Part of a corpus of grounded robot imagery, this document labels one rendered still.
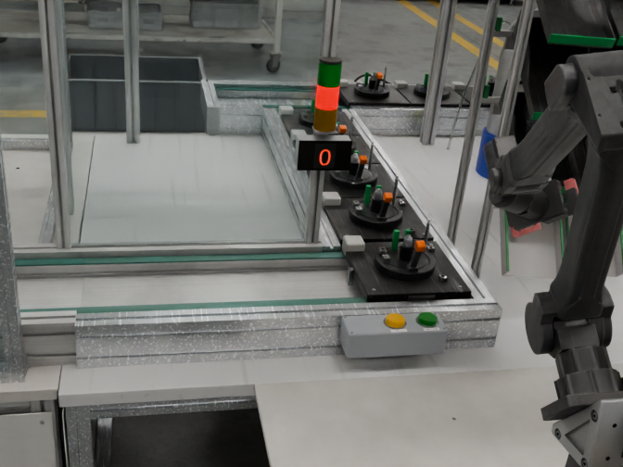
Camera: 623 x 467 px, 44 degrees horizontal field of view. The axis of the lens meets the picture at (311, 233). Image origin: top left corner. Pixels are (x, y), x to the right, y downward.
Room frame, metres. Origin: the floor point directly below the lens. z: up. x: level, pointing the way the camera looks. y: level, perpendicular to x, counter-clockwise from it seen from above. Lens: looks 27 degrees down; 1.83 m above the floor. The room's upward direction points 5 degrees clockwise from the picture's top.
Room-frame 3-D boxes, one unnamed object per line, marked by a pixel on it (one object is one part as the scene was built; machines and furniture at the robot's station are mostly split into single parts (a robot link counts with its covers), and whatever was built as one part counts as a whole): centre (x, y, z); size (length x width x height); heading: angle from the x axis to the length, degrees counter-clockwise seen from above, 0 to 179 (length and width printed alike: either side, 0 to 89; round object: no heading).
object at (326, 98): (1.65, -0.01, 1.33); 0.05 x 0.05 x 0.05
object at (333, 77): (1.65, -0.01, 1.38); 0.05 x 0.05 x 0.05
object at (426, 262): (1.58, -0.22, 0.98); 0.14 x 0.14 x 0.02
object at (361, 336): (1.35, -0.19, 0.93); 0.21 x 0.07 x 0.06; 103
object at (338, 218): (1.83, -0.16, 1.01); 0.24 x 0.24 x 0.13; 13
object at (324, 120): (1.65, -0.01, 1.28); 0.05 x 0.05 x 0.05
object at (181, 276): (1.53, 0.08, 0.91); 0.84 x 0.28 x 0.10; 103
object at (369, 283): (1.58, -0.22, 0.96); 0.24 x 0.24 x 0.02; 13
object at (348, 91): (2.95, -0.18, 1.01); 0.24 x 0.24 x 0.13; 13
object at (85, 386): (2.01, -0.12, 0.84); 1.50 x 1.41 x 0.03; 103
